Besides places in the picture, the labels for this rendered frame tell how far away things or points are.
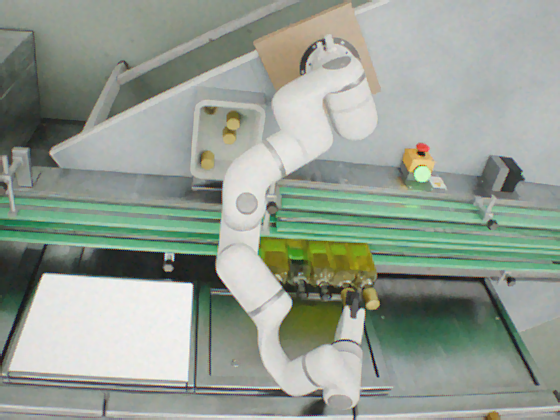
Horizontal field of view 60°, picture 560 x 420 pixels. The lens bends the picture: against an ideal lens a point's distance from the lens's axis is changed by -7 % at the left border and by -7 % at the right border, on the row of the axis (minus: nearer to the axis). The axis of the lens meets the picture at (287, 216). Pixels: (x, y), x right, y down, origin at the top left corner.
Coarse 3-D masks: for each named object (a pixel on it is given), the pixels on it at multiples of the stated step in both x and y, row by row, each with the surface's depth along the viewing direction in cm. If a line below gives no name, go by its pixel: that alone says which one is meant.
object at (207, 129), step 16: (224, 112) 132; (240, 112) 132; (256, 112) 131; (208, 128) 134; (240, 128) 135; (256, 128) 131; (192, 144) 129; (208, 144) 137; (224, 144) 138; (240, 144) 138; (192, 160) 131; (224, 160) 140; (208, 176) 135; (224, 176) 136
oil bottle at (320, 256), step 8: (312, 240) 136; (312, 248) 133; (320, 248) 133; (328, 248) 134; (312, 256) 130; (320, 256) 131; (328, 256) 131; (312, 264) 128; (320, 264) 128; (328, 264) 129; (312, 272) 127; (320, 272) 126; (328, 272) 127; (312, 280) 128; (328, 280) 127
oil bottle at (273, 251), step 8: (264, 240) 133; (272, 240) 133; (280, 240) 134; (264, 248) 131; (272, 248) 131; (280, 248) 131; (264, 256) 129; (272, 256) 128; (280, 256) 129; (272, 264) 126; (280, 264) 126; (272, 272) 124; (280, 272) 125
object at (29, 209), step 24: (0, 216) 121; (24, 216) 122; (48, 216) 123; (72, 216) 125; (96, 216) 127; (120, 216) 129; (144, 216) 130; (168, 216) 132; (192, 216) 134; (216, 216) 135; (336, 240) 136; (360, 240) 137; (384, 240) 139; (408, 240) 140
